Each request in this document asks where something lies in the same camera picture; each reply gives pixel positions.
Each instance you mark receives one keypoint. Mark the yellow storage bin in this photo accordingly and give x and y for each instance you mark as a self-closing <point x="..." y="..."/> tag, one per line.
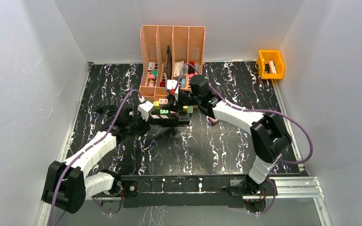
<point x="270" y="65"/>

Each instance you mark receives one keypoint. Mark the pink white charger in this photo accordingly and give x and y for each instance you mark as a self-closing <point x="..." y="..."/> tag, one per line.
<point x="163" y="101"/>

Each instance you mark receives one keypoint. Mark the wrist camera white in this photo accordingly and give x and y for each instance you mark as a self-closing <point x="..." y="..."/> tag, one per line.
<point x="145" y="109"/>
<point x="171" y="84"/>

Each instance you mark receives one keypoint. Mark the white box in organizer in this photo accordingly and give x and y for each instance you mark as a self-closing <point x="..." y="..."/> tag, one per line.
<point x="177" y="69"/>

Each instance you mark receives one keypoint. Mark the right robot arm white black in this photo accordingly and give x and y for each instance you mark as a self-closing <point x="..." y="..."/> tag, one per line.
<point x="266" y="127"/>

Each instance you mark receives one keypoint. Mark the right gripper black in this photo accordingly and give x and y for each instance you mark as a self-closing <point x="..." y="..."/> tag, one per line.
<point x="175" y="104"/>

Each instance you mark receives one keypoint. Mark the black power strip front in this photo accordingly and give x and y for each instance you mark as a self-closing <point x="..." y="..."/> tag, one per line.
<point x="170" y="120"/>

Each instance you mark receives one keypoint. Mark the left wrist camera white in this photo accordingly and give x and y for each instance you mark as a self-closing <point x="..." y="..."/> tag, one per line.
<point x="145" y="109"/>

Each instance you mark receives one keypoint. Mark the orange desk file organizer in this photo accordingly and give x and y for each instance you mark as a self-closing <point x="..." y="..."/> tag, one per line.
<point x="164" y="50"/>

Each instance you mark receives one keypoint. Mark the black tablet in organizer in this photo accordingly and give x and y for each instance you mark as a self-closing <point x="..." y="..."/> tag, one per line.
<point x="168" y="64"/>

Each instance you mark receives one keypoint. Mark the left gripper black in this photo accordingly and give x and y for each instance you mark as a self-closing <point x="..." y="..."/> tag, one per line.
<point x="153" y="119"/>

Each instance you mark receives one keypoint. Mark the green power strip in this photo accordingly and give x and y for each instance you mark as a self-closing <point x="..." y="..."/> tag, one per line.
<point x="158" y="110"/>

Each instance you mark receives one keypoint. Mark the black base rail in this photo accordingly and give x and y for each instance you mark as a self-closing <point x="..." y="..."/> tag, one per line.
<point x="197" y="190"/>

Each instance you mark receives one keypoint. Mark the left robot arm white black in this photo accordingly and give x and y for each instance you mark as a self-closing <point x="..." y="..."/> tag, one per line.
<point x="68" y="184"/>

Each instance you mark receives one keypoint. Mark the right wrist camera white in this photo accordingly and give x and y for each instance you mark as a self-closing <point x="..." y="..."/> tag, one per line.
<point x="171" y="84"/>

